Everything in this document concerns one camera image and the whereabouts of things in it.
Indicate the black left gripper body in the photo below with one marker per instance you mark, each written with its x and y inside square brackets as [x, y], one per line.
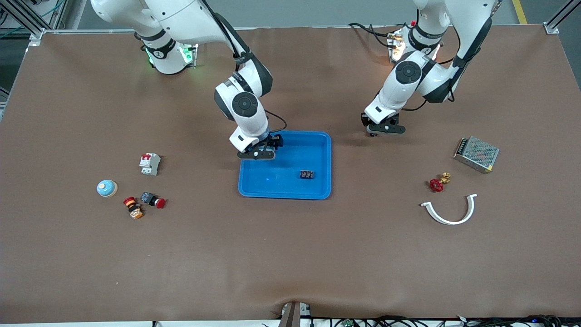
[391, 120]

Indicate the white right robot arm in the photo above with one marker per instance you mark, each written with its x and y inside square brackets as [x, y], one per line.
[245, 106]

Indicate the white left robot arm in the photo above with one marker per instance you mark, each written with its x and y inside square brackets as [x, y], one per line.
[408, 72]

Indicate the blue plastic tray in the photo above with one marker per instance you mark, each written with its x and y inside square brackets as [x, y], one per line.
[286, 181]

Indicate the metal mesh power supply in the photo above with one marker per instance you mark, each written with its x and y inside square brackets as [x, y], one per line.
[476, 154]

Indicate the brown table cover mat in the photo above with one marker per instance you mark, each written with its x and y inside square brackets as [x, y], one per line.
[290, 254]

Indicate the white curved pipe clamp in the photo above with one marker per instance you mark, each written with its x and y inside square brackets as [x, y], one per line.
[447, 222]

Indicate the white red circuit breaker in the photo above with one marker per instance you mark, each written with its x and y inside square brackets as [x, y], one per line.
[150, 164]

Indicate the red emergency stop button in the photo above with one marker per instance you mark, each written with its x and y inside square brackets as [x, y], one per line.
[147, 198]

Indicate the orange black push button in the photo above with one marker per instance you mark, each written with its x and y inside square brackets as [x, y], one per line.
[134, 210]

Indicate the grey metal edge bracket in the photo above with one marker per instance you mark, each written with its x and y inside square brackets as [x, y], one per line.
[292, 314]

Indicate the aluminium extrusion frame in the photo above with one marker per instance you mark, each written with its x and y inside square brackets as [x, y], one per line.
[551, 28]
[35, 35]

